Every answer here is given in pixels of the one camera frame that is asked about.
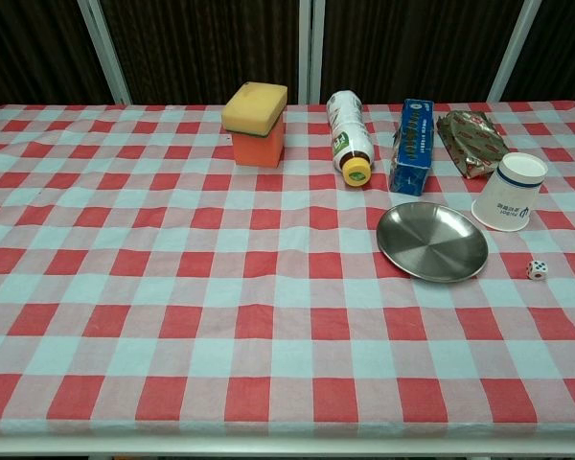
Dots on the white bottle with yellow cap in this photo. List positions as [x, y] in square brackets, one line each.
[349, 134]

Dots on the red white checkered tablecloth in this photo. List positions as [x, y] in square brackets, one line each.
[172, 287]

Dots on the orange sponge block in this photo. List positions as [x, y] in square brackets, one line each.
[259, 148]

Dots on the gold red foil snack packet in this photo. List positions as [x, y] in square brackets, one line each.
[474, 141]

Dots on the white paper cup blue print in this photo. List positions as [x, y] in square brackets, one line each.
[508, 196]

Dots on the round metal plate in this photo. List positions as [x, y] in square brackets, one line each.
[431, 239]

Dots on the white die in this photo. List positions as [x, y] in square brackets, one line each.
[536, 269]

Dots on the yellow sponge with green pad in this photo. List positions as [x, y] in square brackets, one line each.
[255, 106]

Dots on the blue carton box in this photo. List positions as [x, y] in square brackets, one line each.
[412, 148]

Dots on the dark corrugated backdrop panel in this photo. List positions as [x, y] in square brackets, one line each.
[206, 48]

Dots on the white metal frame post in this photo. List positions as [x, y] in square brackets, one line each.
[106, 48]
[311, 48]
[512, 48]

